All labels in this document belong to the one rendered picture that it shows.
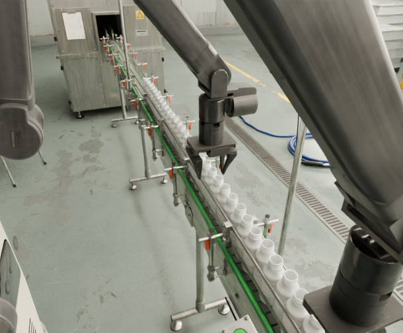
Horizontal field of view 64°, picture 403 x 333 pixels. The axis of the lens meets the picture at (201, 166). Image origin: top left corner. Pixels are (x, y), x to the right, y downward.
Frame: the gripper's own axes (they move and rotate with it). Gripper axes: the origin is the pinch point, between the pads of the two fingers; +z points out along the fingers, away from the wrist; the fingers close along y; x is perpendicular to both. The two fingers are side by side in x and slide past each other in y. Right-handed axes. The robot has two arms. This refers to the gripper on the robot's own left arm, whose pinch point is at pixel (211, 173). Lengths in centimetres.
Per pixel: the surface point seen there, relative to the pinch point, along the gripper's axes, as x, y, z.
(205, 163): -43, -15, 26
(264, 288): 13.0, -11.5, 33.3
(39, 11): -940, 106, 64
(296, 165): -46, -63, 39
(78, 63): -388, 30, 67
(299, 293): 22.4, -15.0, 24.8
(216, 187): -27.9, -13.5, 26.9
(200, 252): -47, -14, 82
